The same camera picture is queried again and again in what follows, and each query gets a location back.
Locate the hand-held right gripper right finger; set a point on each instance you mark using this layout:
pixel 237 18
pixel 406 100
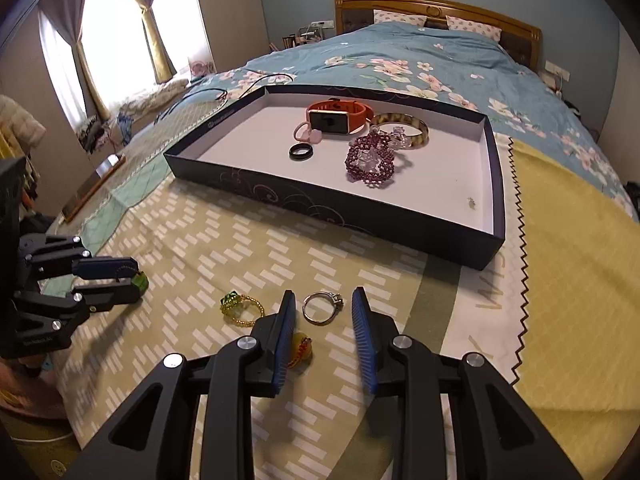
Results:
pixel 362 340

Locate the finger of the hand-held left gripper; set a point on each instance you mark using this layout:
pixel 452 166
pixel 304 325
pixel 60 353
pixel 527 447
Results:
pixel 107 296
pixel 105 267

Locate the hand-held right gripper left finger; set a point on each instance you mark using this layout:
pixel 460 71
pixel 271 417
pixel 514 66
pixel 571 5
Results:
pixel 287 330

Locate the dark blue shallow box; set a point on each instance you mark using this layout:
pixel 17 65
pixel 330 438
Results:
pixel 260 160

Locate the orange smartwatch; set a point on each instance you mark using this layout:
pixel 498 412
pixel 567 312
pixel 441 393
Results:
pixel 335 117

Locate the brown patterned bangle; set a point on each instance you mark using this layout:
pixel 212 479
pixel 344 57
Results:
pixel 400 119

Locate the person's left hand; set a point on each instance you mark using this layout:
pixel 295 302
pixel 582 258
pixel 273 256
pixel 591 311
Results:
pixel 12 385

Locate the patchwork patterned tablecloth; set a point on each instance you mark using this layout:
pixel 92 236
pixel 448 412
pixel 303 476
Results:
pixel 200 240

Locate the blue hanging cloth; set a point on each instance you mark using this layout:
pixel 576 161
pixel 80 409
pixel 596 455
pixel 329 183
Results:
pixel 122 127

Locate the white puffy jacket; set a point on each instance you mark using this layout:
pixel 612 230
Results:
pixel 15 120

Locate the pile of light clothes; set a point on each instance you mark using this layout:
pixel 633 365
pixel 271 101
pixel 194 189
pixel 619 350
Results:
pixel 150 97

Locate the small pink fan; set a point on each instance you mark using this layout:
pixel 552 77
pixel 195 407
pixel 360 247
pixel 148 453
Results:
pixel 200 67

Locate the purple and yellow curtain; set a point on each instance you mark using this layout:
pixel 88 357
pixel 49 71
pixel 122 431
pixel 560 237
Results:
pixel 155 45
pixel 65 15

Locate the beige built-in wardrobe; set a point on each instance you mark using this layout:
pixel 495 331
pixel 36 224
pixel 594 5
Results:
pixel 220 10

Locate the blue floral duvet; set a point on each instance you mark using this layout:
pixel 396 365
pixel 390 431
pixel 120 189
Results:
pixel 400 60

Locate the cluttered bedside table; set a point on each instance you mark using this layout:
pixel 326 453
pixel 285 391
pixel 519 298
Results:
pixel 305 35

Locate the white dotted pillow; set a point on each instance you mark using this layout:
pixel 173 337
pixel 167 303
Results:
pixel 400 16
pixel 472 27

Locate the wooden bed headboard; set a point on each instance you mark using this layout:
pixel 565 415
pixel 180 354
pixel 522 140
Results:
pixel 450 7

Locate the white wall outlet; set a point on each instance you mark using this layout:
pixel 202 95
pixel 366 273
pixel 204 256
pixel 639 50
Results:
pixel 322 23
pixel 557 70

